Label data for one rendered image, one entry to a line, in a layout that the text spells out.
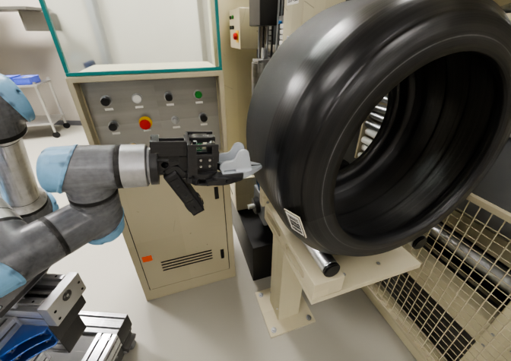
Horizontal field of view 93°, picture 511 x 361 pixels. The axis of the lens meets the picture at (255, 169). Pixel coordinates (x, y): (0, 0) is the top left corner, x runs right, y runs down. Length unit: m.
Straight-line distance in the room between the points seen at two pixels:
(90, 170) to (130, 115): 0.71
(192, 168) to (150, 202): 0.83
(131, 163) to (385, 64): 0.41
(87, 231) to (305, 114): 0.41
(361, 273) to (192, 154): 0.59
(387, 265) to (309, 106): 0.60
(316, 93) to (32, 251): 0.47
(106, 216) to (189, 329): 1.19
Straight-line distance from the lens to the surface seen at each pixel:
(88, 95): 1.14
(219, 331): 1.58
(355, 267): 0.82
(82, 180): 0.46
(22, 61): 5.47
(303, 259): 0.72
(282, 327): 1.58
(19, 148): 0.87
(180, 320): 1.65
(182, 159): 0.45
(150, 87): 1.10
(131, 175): 0.44
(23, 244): 0.49
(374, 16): 0.45
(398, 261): 0.89
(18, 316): 1.16
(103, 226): 0.52
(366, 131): 1.15
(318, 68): 0.41
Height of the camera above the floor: 1.40
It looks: 30 degrees down
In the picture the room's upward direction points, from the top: straight up
